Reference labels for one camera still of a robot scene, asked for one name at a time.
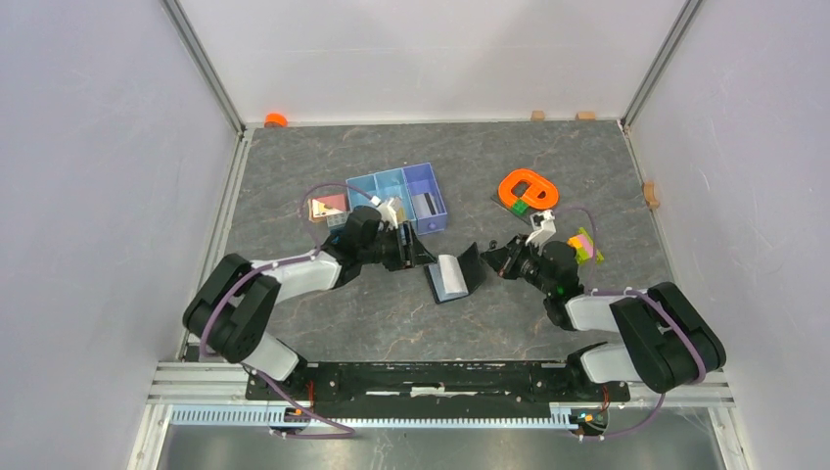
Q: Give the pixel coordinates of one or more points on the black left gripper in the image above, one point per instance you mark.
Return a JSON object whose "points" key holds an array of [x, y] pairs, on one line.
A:
{"points": [[412, 254]]}

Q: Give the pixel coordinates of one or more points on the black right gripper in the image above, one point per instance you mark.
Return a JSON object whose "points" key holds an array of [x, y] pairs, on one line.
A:
{"points": [[503, 259]]}

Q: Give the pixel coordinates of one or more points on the black card holder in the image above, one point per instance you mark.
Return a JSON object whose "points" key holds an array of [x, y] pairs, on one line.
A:
{"points": [[472, 268]]}

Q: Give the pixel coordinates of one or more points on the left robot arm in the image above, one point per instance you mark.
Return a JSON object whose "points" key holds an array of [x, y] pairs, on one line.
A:
{"points": [[231, 311]]}

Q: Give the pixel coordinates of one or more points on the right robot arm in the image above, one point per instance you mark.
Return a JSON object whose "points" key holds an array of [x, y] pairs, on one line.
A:
{"points": [[664, 341]]}

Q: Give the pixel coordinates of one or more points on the blue three-compartment tray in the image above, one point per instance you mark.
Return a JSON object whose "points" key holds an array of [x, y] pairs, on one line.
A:
{"points": [[403, 182]]}

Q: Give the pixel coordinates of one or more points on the multicolour brick stack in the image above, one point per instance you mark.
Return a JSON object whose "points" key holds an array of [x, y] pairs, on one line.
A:
{"points": [[585, 247]]}

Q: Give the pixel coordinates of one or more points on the pink and orange block toy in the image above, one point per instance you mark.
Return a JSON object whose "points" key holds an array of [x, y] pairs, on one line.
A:
{"points": [[320, 207]]}

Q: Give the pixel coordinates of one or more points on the wooden block right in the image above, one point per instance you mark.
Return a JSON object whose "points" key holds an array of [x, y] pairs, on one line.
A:
{"points": [[585, 115]]}

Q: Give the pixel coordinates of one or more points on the wooden arch piece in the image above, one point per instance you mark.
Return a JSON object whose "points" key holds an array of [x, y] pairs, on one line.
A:
{"points": [[650, 195]]}

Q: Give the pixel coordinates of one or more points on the orange round cap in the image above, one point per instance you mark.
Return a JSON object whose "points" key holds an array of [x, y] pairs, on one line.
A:
{"points": [[275, 120]]}

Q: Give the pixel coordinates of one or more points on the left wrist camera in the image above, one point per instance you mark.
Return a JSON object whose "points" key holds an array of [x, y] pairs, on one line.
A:
{"points": [[391, 210]]}

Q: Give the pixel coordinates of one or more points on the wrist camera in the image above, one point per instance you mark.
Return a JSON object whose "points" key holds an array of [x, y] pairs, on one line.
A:
{"points": [[543, 228], [391, 210]]}

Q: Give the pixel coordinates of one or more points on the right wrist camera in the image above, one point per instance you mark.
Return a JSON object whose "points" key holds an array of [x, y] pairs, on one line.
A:
{"points": [[543, 228]]}

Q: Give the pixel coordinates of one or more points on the orange oval ring toy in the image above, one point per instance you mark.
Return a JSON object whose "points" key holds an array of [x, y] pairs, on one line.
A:
{"points": [[529, 186]]}

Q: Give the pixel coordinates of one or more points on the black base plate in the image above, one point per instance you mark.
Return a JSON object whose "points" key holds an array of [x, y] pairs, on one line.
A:
{"points": [[444, 389]]}

